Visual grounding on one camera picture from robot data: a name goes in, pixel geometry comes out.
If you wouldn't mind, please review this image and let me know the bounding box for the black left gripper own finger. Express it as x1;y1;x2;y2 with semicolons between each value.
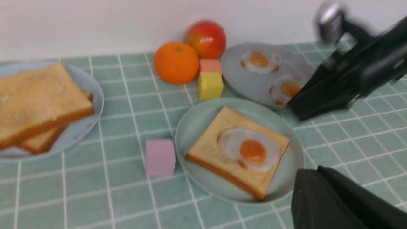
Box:
291;166;407;229

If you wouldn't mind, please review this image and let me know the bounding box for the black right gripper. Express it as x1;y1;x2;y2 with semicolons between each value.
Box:
286;2;406;121

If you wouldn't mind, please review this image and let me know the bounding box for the fried egg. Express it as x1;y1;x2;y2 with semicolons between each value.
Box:
269;74;305;106
240;50;283;74
217;127;280;173

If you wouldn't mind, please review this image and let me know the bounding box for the toast slice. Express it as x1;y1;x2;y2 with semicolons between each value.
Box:
17;91;94;155
185;106;290;201
0;63;95;150

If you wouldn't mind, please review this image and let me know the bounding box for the grey egg plate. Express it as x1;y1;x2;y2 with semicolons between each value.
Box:
220;43;314;110

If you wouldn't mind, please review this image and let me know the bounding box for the yellow cube block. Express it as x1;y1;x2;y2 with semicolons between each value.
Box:
198;72;224;101

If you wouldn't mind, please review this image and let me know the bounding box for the salmon cube block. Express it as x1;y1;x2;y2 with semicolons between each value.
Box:
199;59;223;75

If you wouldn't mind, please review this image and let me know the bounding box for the red apple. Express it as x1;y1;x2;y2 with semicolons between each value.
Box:
184;20;226;59

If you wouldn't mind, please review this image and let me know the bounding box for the mint green centre plate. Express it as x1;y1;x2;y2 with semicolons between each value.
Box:
174;97;305;206

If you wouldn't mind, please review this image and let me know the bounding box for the orange fruit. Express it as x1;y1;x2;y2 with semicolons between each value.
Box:
154;41;200;85

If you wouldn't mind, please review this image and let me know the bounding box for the pink cube block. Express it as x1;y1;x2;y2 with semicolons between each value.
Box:
146;139;176;178

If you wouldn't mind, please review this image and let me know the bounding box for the light blue bread plate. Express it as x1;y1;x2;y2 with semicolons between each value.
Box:
0;64;105;163

